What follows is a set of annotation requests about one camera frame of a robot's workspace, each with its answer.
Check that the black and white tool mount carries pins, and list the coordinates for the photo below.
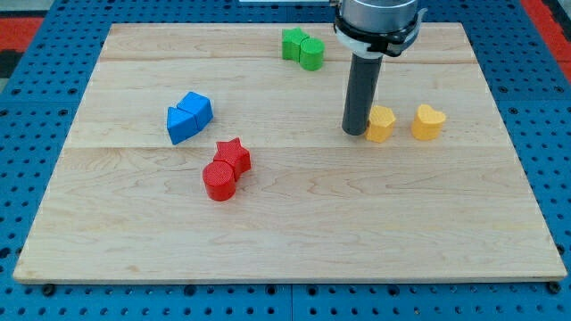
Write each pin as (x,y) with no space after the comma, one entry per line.
(371,45)

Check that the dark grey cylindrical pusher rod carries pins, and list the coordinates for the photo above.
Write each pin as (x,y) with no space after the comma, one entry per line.
(361,88)

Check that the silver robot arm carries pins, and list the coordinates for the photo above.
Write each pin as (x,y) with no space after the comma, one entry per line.
(372,30)

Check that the yellow pentagon block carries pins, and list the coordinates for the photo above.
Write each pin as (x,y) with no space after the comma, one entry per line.
(381,122)

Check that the green cylinder block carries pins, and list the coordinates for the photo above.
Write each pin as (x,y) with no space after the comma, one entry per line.
(311,54)

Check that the yellow heart block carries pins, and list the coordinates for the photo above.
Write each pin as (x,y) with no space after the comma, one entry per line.
(428,123)

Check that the green star block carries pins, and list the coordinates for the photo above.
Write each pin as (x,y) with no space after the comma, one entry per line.
(291,43)

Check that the red star block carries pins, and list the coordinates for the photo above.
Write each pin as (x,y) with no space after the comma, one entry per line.
(235,155)

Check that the blue cube block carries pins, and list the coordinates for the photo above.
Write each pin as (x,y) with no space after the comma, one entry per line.
(199,106)

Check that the light wooden board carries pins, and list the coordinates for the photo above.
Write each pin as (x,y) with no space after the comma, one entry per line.
(126,206)

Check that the red cylinder block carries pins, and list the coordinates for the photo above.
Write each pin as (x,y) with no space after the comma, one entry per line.
(219,181)

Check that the blue triangle block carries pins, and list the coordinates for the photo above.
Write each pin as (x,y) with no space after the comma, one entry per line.
(181,125)

